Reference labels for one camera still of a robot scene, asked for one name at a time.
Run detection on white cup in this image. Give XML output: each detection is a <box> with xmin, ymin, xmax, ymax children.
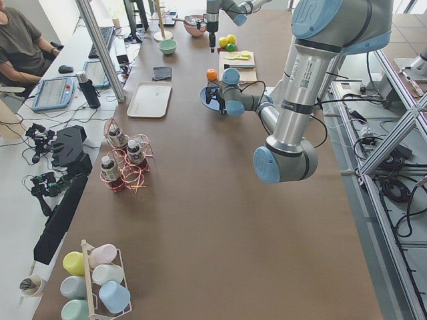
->
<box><xmin>92</xmin><ymin>264</ymin><xmax>124</xmax><ymax>285</ymax></box>

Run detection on black thermos bottle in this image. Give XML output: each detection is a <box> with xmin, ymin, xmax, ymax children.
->
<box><xmin>75</xmin><ymin>70</ymin><xmax>101</xmax><ymax>109</ymax></box>

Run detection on wooden cup stand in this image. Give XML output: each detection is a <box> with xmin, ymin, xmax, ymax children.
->
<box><xmin>151</xmin><ymin>0</ymin><xmax>173</xmax><ymax>43</ymax></box>

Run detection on lower teach pendant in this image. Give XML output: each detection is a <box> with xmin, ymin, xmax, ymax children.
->
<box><xmin>31</xmin><ymin>77</ymin><xmax>74</xmax><ymax>111</ymax></box>

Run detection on right tea bottle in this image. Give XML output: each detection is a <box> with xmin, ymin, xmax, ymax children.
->
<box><xmin>127</xmin><ymin>139</ymin><xmax>147</xmax><ymax>169</ymax></box>

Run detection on blue cup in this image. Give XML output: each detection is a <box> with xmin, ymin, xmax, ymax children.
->
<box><xmin>99</xmin><ymin>281</ymin><xmax>130</xmax><ymax>314</ymax></box>

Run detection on wooden cutting board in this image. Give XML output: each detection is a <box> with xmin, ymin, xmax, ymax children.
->
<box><xmin>218</xmin><ymin>51</ymin><xmax>257</xmax><ymax>82</ymax></box>

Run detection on lower whole lemon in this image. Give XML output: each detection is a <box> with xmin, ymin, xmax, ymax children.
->
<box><xmin>218</xmin><ymin>37</ymin><xmax>228</xmax><ymax>48</ymax></box>

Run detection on paper cup with pens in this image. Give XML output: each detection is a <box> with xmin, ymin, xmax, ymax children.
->
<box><xmin>19</xmin><ymin>275</ymin><xmax>47</xmax><ymax>297</ymax></box>

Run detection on yellow cup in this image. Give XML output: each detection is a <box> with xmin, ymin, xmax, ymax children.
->
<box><xmin>63</xmin><ymin>251</ymin><xmax>85</xmax><ymax>276</ymax></box>

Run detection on green cup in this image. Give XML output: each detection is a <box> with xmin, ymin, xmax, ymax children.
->
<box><xmin>61</xmin><ymin>299</ymin><xmax>89</xmax><ymax>320</ymax></box>

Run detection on grey folded cloth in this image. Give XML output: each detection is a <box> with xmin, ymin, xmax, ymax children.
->
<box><xmin>151</xmin><ymin>66</ymin><xmax>172</xmax><ymax>81</ymax></box>

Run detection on computer mouse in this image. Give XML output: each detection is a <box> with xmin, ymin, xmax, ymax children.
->
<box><xmin>58</xmin><ymin>65</ymin><xmax>74</xmax><ymax>74</ymax></box>

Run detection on pink ice bowl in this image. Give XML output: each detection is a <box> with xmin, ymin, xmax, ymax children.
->
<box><xmin>183</xmin><ymin>15</ymin><xmax>206</xmax><ymax>37</ymax></box>

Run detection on steel muddler black tip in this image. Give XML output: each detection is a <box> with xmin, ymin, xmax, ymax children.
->
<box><xmin>224</xmin><ymin>63</ymin><xmax>256</xmax><ymax>70</ymax></box>

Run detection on seated person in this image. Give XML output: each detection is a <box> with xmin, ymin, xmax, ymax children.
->
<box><xmin>1</xmin><ymin>1</ymin><xmax>61</xmax><ymax>97</ymax></box>

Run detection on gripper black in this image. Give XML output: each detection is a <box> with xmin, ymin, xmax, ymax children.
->
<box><xmin>204</xmin><ymin>85</ymin><xmax>226</xmax><ymax>115</ymax></box>
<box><xmin>206</xmin><ymin>21</ymin><xmax>219</xmax><ymax>53</ymax></box>

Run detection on green bowl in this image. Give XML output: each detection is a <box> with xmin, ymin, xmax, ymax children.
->
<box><xmin>158</xmin><ymin>39</ymin><xmax>177</xmax><ymax>55</ymax></box>

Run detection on white wire cup rack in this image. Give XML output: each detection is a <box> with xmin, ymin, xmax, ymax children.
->
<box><xmin>81</xmin><ymin>240</ymin><xmax>133</xmax><ymax>319</ymax></box>

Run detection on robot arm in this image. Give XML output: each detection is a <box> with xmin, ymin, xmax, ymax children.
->
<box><xmin>203</xmin><ymin>0</ymin><xmax>270</xmax><ymax>53</ymax></box>
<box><xmin>201</xmin><ymin>0</ymin><xmax>393</xmax><ymax>183</ymax></box>

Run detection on yellow plastic knife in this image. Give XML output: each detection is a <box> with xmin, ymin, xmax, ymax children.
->
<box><xmin>224</xmin><ymin>54</ymin><xmax>250</xmax><ymax>61</ymax></box>

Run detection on black keyboard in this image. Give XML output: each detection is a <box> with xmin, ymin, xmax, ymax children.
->
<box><xmin>87</xmin><ymin>25</ymin><xmax>116</xmax><ymax>59</ymax></box>

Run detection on pink cup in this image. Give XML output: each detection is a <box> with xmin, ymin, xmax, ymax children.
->
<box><xmin>89</xmin><ymin>243</ymin><xmax>117</xmax><ymax>268</ymax></box>

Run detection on copper wire bottle rack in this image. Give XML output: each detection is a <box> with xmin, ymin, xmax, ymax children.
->
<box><xmin>99</xmin><ymin>117</ymin><xmax>153</xmax><ymax>192</ymax></box>

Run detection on cream rabbit tray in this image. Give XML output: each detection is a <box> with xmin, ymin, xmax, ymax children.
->
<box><xmin>127</xmin><ymin>81</ymin><xmax>171</xmax><ymax>118</ymax></box>

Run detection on teach pendant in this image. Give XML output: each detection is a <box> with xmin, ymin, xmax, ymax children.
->
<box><xmin>83</xmin><ymin>61</ymin><xmax>110</xmax><ymax>89</ymax></box>
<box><xmin>31</xmin><ymin>77</ymin><xmax>74</xmax><ymax>111</ymax></box>

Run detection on blue round plate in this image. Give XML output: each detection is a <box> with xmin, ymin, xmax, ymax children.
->
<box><xmin>199</xmin><ymin>87</ymin><xmax>220</xmax><ymax>111</ymax></box>

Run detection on front tea bottle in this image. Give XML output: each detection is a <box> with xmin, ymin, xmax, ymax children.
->
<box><xmin>101</xmin><ymin>155</ymin><xmax>125</xmax><ymax>192</ymax></box>

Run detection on upper whole lemon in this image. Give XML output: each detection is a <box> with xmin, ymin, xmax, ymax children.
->
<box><xmin>226</xmin><ymin>34</ymin><xmax>236</xmax><ymax>44</ymax></box>

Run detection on aluminium frame post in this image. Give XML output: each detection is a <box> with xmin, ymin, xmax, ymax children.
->
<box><xmin>75</xmin><ymin>0</ymin><xmax>125</xmax><ymax>103</ymax></box>

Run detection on orange mandarin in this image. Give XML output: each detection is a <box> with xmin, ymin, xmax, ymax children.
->
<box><xmin>205</xmin><ymin>69</ymin><xmax>218</xmax><ymax>81</ymax></box>

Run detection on upper teach pendant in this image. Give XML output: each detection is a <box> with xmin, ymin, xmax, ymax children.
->
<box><xmin>83</xmin><ymin>61</ymin><xmax>110</xmax><ymax>89</ymax></box>

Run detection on grey cup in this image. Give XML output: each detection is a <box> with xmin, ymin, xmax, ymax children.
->
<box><xmin>59</xmin><ymin>275</ymin><xmax>87</xmax><ymax>299</ymax></box>

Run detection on whole lemon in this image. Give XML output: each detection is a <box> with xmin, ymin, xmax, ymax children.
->
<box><xmin>226</xmin><ymin>34</ymin><xmax>236</xmax><ymax>44</ymax></box>
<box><xmin>218</xmin><ymin>37</ymin><xmax>228</xmax><ymax>48</ymax></box>

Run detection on green lime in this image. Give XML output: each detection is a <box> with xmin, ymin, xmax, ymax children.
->
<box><xmin>226</xmin><ymin>43</ymin><xmax>236</xmax><ymax>52</ymax></box>

